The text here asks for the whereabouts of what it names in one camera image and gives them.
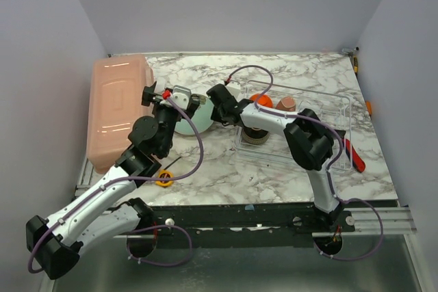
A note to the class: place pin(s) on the red black utensil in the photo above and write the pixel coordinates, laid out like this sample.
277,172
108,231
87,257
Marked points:
356,161

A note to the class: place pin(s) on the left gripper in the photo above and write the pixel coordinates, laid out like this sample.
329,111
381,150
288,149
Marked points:
159,99

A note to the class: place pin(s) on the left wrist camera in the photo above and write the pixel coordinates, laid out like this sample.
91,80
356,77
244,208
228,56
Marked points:
179,95

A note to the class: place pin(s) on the mint floral round plate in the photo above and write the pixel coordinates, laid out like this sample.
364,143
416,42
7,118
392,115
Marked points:
201,118

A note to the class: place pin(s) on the pink plastic storage box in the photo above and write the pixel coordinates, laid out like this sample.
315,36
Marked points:
115,104

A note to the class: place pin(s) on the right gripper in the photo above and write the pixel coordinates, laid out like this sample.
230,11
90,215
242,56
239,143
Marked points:
217,99

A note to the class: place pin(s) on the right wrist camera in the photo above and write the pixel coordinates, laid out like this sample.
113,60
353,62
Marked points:
234,88

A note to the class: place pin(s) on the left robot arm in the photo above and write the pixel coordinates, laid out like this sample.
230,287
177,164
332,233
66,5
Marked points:
57,242

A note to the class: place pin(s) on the beige bowl dark rim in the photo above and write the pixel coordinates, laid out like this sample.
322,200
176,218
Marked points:
255,136

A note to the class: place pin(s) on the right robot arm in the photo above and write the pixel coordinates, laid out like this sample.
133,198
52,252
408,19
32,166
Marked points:
309,140

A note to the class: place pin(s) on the pink floral mug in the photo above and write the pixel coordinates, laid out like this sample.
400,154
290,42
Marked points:
286,104

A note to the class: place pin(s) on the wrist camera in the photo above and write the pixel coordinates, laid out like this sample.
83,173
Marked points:
234,88
179,95

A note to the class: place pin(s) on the black mounting rail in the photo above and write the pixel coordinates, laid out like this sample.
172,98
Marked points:
240,225

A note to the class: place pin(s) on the orange bowl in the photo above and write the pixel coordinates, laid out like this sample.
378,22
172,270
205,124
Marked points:
263,100

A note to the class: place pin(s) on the yellow black tool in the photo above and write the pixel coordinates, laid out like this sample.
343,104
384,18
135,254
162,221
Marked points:
355,64

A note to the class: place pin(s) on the orange clip on wall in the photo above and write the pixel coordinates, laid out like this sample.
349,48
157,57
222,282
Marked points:
369,107

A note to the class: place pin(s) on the yellow tape measure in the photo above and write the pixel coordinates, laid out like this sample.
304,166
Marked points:
165,179

